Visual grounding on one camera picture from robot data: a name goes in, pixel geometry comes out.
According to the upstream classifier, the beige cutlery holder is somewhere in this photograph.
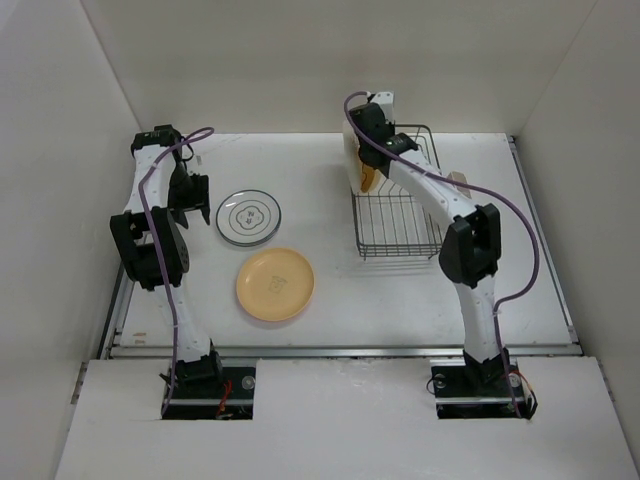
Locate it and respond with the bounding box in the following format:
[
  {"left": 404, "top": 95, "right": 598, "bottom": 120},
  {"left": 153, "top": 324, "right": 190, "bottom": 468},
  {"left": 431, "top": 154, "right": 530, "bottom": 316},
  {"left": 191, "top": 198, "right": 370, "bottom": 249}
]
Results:
[{"left": 447, "top": 171, "right": 467, "bottom": 190}]

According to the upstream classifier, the orange yellow plate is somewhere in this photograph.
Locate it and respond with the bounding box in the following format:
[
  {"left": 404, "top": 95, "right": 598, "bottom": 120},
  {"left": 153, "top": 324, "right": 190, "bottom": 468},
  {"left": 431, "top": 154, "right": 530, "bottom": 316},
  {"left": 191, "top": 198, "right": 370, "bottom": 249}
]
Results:
[{"left": 236, "top": 248, "right": 315, "bottom": 323}]

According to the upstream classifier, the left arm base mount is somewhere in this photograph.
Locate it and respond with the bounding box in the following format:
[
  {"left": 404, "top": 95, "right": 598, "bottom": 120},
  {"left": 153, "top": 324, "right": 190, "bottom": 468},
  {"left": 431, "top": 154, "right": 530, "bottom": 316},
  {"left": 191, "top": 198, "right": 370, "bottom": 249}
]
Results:
[{"left": 160, "top": 365, "right": 256, "bottom": 421}]

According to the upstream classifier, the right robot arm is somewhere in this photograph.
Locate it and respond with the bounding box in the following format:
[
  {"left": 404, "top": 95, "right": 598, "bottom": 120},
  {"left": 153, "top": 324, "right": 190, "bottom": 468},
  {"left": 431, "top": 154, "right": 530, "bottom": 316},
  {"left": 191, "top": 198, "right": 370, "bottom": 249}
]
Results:
[{"left": 345, "top": 102, "right": 504, "bottom": 396}]

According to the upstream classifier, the wire dish rack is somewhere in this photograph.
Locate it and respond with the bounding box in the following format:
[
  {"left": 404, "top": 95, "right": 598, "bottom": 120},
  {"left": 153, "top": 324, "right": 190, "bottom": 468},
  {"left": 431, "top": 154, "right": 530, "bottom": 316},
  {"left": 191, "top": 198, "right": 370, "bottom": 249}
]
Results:
[{"left": 351, "top": 124, "right": 444, "bottom": 262}]

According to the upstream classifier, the grey patterned plate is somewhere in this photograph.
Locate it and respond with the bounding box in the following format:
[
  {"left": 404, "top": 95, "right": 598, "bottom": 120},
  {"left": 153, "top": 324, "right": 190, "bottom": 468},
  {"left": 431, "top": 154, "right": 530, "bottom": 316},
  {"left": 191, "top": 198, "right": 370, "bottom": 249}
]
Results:
[{"left": 216, "top": 189, "right": 282, "bottom": 247}]

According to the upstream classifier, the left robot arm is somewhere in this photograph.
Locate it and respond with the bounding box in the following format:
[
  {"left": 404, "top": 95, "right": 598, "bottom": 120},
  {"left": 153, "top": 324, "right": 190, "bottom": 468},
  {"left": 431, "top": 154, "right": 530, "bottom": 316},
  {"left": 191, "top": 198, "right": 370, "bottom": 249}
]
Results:
[{"left": 109, "top": 124, "right": 224, "bottom": 399}]

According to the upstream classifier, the cream white plate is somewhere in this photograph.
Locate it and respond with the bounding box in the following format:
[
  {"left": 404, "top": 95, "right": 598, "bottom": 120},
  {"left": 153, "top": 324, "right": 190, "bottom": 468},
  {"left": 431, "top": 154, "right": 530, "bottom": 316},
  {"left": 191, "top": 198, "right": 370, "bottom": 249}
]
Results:
[{"left": 342, "top": 120, "right": 364, "bottom": 194}]

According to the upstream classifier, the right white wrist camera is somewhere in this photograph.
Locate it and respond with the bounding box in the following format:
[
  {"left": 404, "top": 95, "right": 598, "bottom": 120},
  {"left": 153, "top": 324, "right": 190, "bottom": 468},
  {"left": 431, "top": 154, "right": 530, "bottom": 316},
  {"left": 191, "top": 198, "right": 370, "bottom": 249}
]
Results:
[{"left": 367, "top": 91, "right": 395, "bottom": 124}]

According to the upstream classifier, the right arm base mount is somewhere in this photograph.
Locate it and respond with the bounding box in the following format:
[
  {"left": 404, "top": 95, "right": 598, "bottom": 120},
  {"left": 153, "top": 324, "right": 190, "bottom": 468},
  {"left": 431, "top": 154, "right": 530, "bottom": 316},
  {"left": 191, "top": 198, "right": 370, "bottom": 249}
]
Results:
[{"left": 426, "top": 362, "right": 539, "bottom": 420}]

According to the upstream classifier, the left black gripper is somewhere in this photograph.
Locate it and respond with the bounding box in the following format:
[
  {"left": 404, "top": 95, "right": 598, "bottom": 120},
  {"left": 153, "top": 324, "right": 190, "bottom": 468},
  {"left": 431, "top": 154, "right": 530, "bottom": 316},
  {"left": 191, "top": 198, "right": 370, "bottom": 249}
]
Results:
[{"left": 167, "top": 162, "right": 208, "bottom": 229}]

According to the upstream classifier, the tan yellow plate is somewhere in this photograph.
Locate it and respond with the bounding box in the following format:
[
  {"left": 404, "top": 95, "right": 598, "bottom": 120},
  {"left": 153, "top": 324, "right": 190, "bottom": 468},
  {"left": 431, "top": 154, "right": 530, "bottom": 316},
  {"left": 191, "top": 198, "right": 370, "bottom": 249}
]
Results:
[{"left": 360, "top": 165, "right": 381, "bottom": 193}]

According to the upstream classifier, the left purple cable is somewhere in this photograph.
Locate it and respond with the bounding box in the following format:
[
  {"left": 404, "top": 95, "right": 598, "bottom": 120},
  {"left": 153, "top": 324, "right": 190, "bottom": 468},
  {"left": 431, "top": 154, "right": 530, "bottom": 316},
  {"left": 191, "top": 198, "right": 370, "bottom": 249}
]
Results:
[{"left": 138, "top": 126, "right": 216, "bottom": 419}]

